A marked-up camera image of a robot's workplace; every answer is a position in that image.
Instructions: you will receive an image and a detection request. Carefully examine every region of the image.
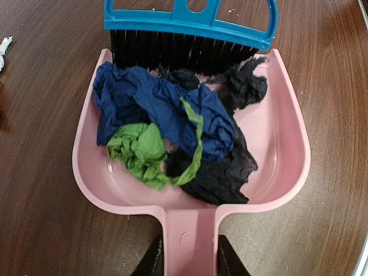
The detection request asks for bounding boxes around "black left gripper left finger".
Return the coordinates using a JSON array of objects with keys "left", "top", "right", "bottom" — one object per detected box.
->
[{"left": 131, "top": 235, "right": 164, "bottom": 276}]

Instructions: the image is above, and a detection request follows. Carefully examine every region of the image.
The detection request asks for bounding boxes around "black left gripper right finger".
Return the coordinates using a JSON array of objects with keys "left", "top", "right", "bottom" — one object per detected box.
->
[{"left": 217, "top": 235, "right": 251, "bottom": 276}]

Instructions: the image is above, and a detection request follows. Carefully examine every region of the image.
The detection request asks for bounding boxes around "green paper scrap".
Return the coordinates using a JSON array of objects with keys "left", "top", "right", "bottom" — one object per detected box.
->
[{"left": 107, "top": 98, "right": 204, "bottom": 190}]

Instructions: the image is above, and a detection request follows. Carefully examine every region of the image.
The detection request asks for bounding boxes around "pink plastic dustpan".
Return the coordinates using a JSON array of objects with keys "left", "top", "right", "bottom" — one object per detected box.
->
[{"left": 72, "top": 49, "right": 311, "bottom": 275}]

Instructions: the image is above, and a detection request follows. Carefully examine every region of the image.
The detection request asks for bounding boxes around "black paper scrap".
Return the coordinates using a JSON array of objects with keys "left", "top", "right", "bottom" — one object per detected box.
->
[{"left": 217, "top": 57, "right": 268, "bottom": 116}]

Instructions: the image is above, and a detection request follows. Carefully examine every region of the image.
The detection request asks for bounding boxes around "small black scrap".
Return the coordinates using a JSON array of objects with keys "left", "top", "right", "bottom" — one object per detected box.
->
[{"left": 158, "top": 64, "right": 200, "bottom": 90}]

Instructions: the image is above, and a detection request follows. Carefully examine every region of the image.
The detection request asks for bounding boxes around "blue hand brush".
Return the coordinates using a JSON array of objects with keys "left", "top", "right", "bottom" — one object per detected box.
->
[{"left": 104, "top": 1, "right": 278, "bottom": 75}]

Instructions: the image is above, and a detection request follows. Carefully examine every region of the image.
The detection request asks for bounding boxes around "white paper scrap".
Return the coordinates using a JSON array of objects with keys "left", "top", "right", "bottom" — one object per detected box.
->
[{"left": 0, "top": 36, "right": 13, "bottom": 71}]

